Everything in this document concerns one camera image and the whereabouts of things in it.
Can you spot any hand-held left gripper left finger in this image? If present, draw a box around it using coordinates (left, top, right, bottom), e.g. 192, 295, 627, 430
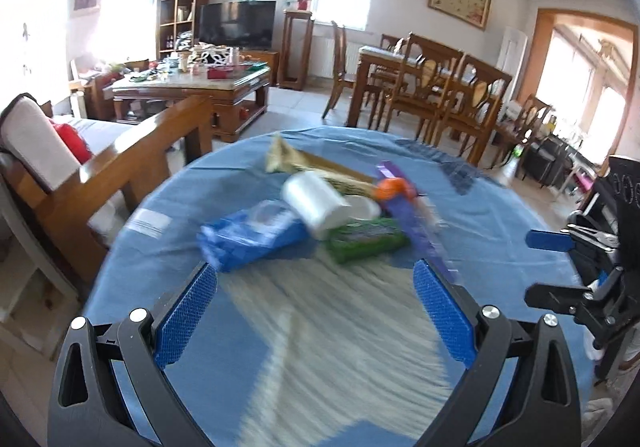
47, 262, 218, 447

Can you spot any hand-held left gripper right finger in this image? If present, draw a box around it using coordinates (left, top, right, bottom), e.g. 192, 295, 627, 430
412, 259, 583, 447

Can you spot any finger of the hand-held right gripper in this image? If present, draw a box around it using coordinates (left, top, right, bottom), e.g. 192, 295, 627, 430
524, 281, 602, 324
525, 228, 621, 260

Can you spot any blue plastic wrapper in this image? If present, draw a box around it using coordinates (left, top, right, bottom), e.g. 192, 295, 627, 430
196, 199, 308, 274

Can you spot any purple tube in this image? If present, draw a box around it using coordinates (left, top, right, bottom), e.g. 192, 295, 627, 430
375, 161, 461, 285

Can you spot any green gum pack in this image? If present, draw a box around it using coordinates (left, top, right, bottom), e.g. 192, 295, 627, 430
325, 219, 411, 265

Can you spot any orange fruit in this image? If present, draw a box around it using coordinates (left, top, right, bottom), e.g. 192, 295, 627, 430
375, 177, 406, 202

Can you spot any white plastic jar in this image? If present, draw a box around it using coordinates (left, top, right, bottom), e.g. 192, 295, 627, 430
282, 172, 352, 242

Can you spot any pale yellow wrapper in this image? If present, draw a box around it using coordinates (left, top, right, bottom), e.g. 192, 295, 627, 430
264, 133, 378, 198

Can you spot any blue tablecloth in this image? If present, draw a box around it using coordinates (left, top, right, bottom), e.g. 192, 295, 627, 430
82, 127, 596, 447

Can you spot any wooden sofa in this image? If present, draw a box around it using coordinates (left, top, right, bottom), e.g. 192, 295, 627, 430
0, 93, 216, 288

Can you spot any white standing air conditioner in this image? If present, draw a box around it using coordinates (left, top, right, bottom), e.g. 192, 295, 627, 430
500, 26, 528, 102

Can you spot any red cushion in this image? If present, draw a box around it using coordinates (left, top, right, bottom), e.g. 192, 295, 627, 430
52, 123, 93, 165

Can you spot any wooden coffee table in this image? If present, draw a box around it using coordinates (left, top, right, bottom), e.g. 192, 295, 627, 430
111, 64, 272, 144

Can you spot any white sofa cushion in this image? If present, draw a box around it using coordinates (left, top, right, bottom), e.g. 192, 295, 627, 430
0, 94, 68, 192

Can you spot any wooden armchair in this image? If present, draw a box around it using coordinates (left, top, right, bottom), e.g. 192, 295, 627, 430
70, 54, 151, 120

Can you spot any wooden dining table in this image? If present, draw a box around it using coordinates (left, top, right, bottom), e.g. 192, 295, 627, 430
346, 45, 501, 138

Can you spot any white openwork basket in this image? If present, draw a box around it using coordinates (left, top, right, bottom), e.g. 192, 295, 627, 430
192, 44, 231, 65

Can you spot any wooden television cabinet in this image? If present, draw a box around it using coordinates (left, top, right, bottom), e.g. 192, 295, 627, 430
250, 49, 280, 88

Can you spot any white radiator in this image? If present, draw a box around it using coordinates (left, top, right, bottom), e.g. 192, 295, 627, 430
324, 38, 363, 78

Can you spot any flat screen television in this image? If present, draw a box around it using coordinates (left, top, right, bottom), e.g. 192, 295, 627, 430
199, 1, 277, 52

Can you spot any wooden bookshelf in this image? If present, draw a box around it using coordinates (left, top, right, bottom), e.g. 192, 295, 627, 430
159, 0, 213, 58

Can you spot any tall wooden plant stand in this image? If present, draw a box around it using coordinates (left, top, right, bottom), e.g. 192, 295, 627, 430
278, 9, 315, 92

